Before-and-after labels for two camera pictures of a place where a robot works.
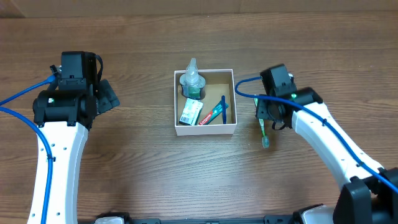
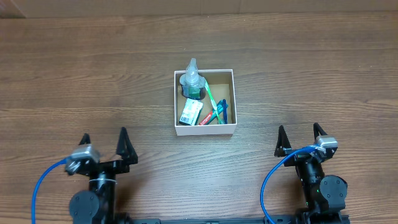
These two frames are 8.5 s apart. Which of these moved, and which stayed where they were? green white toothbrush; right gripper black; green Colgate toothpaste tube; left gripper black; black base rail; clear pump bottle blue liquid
Moved: left gripper black; green white toothbrush; right gripper black
Stayed: black base rail; green Colgate toothpaste tube; clear pump bottle blue liquid
